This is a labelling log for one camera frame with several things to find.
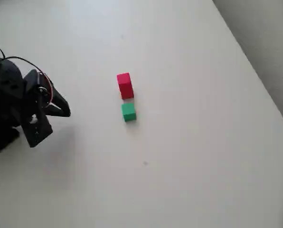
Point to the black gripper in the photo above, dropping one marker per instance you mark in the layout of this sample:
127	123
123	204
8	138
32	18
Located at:
56	102

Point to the green cube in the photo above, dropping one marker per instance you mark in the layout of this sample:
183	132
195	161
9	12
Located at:
129	112

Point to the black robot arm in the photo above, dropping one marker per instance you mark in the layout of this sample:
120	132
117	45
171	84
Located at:
6	95

